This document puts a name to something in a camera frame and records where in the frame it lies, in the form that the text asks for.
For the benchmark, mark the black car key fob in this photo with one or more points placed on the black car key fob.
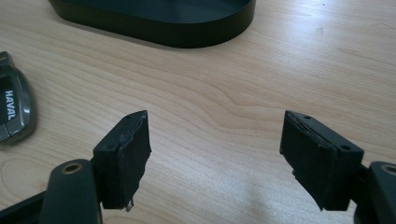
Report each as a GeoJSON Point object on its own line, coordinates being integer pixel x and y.
{"type": "Point", "coordinates": [14, 99]}

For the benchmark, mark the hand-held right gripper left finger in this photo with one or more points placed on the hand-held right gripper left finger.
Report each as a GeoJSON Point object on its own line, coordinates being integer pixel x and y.
{"type": "Point", "coordinates": [124, 161]}

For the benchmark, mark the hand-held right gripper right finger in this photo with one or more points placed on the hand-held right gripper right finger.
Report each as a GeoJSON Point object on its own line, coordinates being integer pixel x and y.
{"type": "Point", "coordinates": [317, 161]}

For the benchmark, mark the black oval tray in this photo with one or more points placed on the black oval tray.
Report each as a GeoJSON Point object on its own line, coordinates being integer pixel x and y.
{"type": "Point", "coordinates": [162, 21]}

